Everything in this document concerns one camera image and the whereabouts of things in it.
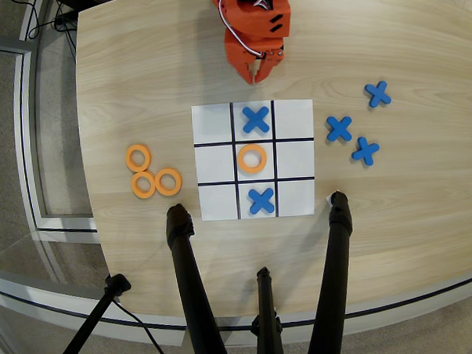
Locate thick black tripod leg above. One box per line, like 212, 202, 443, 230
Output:
164, 201, 232, 354
297, 190, 359, 354

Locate orange moving gripper finger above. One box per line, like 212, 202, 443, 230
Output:
252, 48, 287, 85

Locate black tripod legs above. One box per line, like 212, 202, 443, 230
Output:
0, 247, 472, 354

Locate short black tripod leg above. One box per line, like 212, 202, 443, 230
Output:
247, 265, 286, 354

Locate black floor cable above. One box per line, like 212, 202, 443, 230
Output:
111, 297, 167, 354

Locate silver metal floor frame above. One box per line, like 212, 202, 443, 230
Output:
0, 28, 103, 247

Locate orange fixed gripper finger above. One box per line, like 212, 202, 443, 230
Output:
227, 53, 256, 86

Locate black cables with plug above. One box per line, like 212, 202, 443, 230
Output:
23, 0, 79, 61

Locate orange foam ring piece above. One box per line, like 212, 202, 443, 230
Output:
124, 143, 154, 173
236, 143, 268, 175
130, 170, 158, 199
153, 167, 183, 197

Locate thin black stand leg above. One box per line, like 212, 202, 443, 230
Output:
47, 273, 135, 354

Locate blue foam cross piece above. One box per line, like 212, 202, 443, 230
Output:
350, 135, 381, 167
247, 187, 277, 215
363, 79, 393, 109
241, 105, 272, 134
326, 114, 355, 144

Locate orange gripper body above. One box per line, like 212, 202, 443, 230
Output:
223, 0, 294, 65

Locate white tic-tac-toe paper board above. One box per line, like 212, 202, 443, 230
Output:
190, 98, 319, 222

